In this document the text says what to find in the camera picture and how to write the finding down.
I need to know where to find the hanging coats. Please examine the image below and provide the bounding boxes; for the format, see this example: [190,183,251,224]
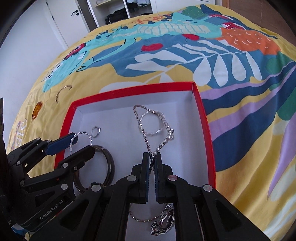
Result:
[126,0,151,6]

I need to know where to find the white door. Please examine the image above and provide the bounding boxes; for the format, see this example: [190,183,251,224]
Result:
[46,0,91,48]

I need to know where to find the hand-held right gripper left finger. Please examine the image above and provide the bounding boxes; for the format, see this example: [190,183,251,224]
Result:
[30,152,151,241]

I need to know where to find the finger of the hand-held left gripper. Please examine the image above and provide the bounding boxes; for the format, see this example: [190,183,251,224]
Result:
[20,146,96,189]
[7,133,78,173]

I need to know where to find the dark brown bangle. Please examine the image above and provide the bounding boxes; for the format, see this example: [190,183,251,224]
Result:
[73,145,115,194]

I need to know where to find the wooden headboard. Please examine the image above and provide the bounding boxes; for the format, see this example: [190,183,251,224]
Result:
[221,0,296,40]

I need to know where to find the white wardrobe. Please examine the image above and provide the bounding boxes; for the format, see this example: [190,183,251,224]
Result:
[79,0,223,26]

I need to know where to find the folded dark clothes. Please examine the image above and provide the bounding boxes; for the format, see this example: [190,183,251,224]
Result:
[105,7,130,24]

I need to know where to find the silver wristwatch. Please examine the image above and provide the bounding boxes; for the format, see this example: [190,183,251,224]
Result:
[150,204,175,237]

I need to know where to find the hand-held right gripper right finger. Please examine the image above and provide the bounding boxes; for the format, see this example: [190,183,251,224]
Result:
[154,153,271,241]

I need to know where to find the red cardboard box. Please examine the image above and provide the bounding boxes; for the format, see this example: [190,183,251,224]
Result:
[54,82,217,241]

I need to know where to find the twisted silver bracelet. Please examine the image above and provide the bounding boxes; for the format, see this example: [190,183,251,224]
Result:
[138,110,165,138]
[69,131,93,155]

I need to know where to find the yellow printed blanket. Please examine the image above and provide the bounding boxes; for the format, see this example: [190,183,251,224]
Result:
[6,3,296,241]

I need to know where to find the thin gold bangle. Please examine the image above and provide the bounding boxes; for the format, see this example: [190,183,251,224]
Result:
[55,85,72,104]

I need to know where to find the silver chain necklace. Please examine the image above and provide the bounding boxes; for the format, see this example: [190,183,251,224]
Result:
[129,105,176,222]

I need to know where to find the amber orange bangle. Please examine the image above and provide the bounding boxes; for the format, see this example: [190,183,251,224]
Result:
[32,101,43,120]

